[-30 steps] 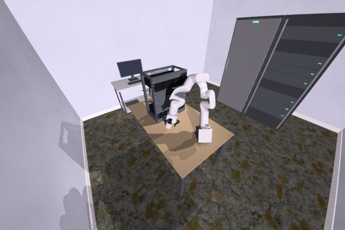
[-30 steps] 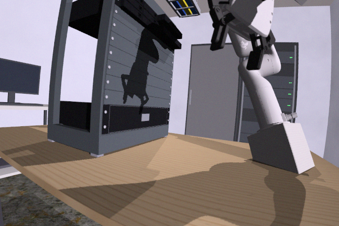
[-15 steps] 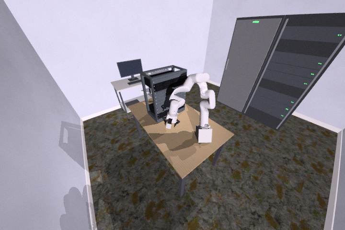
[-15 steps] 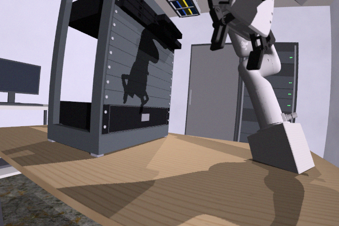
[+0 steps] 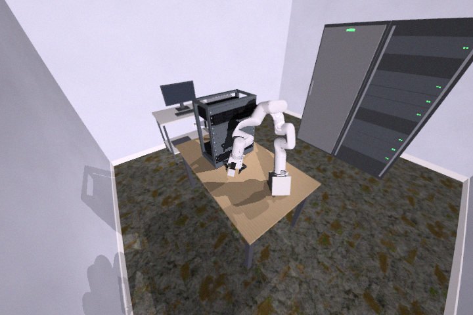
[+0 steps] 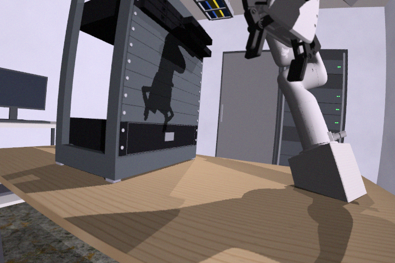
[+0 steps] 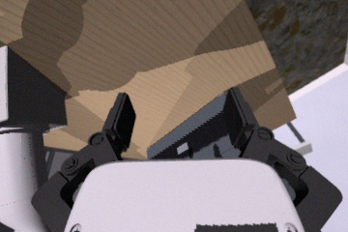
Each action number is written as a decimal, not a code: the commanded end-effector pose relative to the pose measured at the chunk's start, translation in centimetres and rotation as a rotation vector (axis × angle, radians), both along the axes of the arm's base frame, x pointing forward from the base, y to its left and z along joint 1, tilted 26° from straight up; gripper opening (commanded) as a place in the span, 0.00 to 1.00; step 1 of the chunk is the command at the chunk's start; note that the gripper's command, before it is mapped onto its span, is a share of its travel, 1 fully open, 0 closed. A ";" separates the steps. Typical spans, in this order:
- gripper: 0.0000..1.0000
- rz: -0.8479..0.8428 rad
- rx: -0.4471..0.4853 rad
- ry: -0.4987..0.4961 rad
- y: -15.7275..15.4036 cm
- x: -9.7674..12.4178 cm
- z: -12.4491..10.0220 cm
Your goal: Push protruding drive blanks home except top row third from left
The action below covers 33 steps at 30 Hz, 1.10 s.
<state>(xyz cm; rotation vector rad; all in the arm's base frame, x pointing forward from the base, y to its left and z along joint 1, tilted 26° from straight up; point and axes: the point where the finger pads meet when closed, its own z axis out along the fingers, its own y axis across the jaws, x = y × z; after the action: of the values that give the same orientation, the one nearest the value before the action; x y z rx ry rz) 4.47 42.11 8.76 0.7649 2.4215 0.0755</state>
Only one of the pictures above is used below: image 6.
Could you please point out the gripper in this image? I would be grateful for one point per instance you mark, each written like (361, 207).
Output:
(286, 21)

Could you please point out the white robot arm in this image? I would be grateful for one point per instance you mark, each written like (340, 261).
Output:
(304, 108)

